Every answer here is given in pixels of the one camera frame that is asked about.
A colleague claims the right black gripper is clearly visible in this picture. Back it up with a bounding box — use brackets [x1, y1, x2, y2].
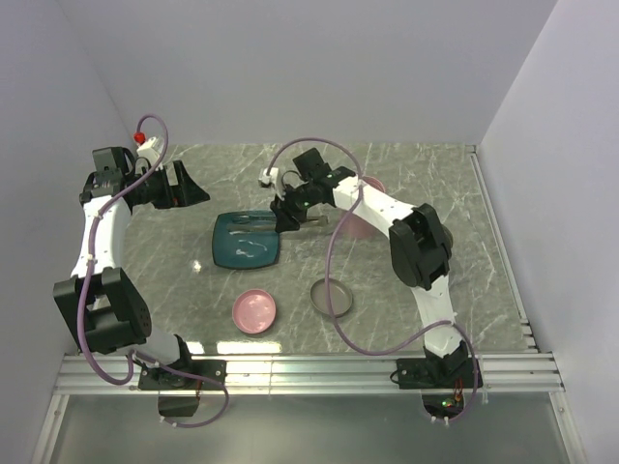
[270, 182, 317, 236]

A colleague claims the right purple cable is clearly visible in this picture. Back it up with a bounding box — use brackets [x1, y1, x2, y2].
[266, 137, 482, 425]

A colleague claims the teal square plate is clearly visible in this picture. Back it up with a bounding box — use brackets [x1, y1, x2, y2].
[212, 210, 280, 271]

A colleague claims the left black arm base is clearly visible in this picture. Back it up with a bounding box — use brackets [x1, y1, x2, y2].
[137, 360, 226, 419]

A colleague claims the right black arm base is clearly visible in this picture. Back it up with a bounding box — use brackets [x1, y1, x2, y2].
[396, 356, 485, 420]

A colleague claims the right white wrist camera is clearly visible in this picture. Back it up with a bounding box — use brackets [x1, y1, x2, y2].
[258, 167, 285, 199]

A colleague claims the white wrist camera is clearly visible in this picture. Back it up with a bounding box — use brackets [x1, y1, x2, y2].
[133, 131, 165, 165]
[258, 167, 285, 199]

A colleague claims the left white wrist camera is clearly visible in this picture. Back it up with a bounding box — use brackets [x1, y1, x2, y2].
[133, 131, 165, 165]

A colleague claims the pink cylindrical container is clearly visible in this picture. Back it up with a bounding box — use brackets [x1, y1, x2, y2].
[340, 176, 385, 240]

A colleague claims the pink round lid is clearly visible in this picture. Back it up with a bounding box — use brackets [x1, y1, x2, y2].
[232, 289, 277, 334]

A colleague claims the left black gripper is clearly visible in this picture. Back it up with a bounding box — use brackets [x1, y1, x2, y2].
[131, 160, 209, 210]

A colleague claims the grey round lid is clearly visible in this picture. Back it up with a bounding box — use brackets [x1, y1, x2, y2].
[309, 278, 353, 318]

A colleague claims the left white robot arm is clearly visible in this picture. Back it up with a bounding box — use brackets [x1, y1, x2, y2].
[53, 137, 210, 389]

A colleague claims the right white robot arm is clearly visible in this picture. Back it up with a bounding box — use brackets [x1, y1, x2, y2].
[258, 148, 470, 387]

